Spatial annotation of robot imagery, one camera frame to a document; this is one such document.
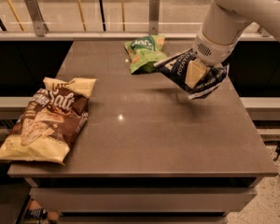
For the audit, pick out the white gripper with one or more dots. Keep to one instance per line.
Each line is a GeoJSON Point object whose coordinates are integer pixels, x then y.
{"type": "Point", "coordinates": [212, 50]}

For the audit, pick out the blue chip bag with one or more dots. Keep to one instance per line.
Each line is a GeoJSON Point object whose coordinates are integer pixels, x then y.
{"type": "Point", "coordinates": [175, 68]}

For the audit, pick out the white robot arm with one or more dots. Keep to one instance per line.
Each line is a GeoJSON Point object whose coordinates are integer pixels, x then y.
{"type": "Point", "coordinates": [222, 27]}

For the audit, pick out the green chip bag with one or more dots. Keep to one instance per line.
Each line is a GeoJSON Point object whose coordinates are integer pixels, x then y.
{"type": "Point", "coordinates": [144, 52]}

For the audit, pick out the brown chip bag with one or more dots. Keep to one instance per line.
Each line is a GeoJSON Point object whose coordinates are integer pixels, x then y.
{"type": "Point", "coordinates": [50, 124]}

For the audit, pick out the grey counter drawer cabinet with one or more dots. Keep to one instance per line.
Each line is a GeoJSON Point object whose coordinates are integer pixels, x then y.
{"type": "Point", "coordinates": [143, 205]}

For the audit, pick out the metal railing post middle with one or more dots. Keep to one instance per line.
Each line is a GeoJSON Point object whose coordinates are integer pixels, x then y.
{"type": "Point", "coordinates": [153, 17]}

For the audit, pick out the metal railing post left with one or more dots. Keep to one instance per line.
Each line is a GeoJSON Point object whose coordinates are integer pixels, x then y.
{"type": "Point", "coordinates": [38, 22]}

